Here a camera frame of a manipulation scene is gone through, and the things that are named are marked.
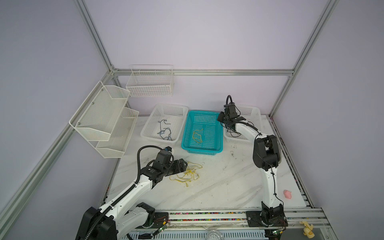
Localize black cable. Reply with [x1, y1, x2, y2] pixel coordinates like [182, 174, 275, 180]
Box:
[224, 119, 256, 138]

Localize cable bundle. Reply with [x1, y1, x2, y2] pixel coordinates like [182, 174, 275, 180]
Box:
[168, 161, 204, 188]

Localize blue cable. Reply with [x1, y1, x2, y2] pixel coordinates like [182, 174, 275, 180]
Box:
[157, 119, 173, 141]

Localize yellow cable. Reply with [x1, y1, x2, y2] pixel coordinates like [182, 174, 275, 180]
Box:
[191, 128, 205, 144]

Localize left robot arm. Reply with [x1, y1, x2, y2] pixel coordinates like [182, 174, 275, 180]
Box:
[76, 145, 188, 240]

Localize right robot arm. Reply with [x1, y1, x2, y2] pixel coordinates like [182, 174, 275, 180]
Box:
[217, 101, 284, 227]

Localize white plastic basket right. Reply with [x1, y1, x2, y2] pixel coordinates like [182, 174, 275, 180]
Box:
[224, 104, 263, 145]

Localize white plastic basket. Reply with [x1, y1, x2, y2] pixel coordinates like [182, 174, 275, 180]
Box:
[140, 104, 189, 144]
[224, 104, 263, 145]

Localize teal plastic basket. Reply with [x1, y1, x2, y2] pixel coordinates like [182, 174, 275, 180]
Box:
[181, 111, 224, 156]

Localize white plastic basket left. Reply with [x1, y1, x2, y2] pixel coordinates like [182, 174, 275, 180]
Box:
[140, 104, 189, 144]

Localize small pink object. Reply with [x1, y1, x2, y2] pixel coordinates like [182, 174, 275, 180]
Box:
[283, 190, 292, 199]

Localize small yellow figure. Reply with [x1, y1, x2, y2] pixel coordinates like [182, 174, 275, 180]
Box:
[300, 221, 315, 239]

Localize white mesh wall shelf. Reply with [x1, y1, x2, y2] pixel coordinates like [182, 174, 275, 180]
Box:
[69, 82, 139, 159]

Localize white wire wall basket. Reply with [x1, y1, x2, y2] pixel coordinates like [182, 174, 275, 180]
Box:
[126, 65, 175, 97]

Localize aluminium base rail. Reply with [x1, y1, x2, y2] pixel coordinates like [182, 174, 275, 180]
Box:
[86, 208, 325, 240]

